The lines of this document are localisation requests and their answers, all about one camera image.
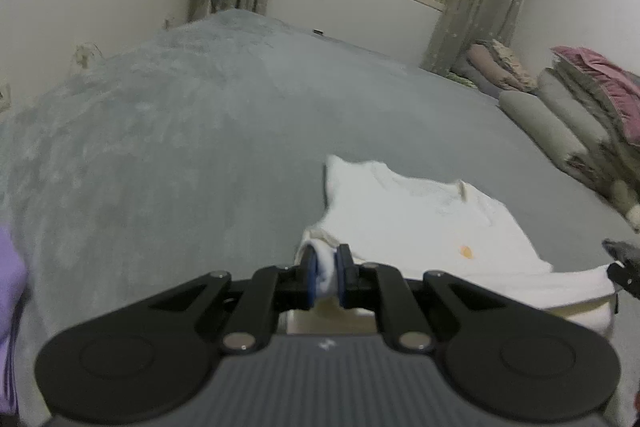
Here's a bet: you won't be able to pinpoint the beige folded quilts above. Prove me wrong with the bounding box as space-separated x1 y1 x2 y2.
537 61 640 208

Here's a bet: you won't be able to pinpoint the white printed sweatshirt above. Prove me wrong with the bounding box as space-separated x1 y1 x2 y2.
295 154 618 340

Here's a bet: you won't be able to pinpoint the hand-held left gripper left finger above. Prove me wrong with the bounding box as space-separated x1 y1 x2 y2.
150 247 321 354

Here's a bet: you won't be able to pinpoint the dusty pink folded blanket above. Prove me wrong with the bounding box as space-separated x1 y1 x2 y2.
467 43 521 90

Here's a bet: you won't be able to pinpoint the grey bed blanket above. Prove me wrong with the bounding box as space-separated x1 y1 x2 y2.
0 7 640 427

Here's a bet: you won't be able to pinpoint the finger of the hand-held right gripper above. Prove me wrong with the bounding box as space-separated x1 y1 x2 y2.
602 239 640 300

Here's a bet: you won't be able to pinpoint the purple garment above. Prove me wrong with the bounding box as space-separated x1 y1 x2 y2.
0 224 29 414

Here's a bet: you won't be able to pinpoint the beige bolster pillow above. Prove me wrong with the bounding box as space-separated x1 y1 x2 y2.
500 91 594 178

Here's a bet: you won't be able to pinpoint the floral pillow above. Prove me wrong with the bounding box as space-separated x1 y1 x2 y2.
489 39 538 92

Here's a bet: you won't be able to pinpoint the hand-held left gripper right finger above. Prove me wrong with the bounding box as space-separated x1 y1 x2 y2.
336 244 506 354

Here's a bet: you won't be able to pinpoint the white plush toy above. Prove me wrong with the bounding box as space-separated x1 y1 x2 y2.
612 179 640 231

